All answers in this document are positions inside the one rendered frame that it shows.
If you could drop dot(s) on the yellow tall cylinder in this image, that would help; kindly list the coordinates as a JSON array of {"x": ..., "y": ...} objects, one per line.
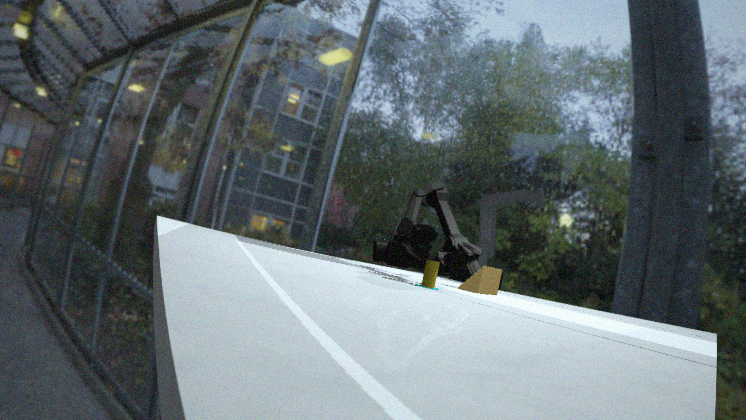
[{"x": 430, "y": 274}]

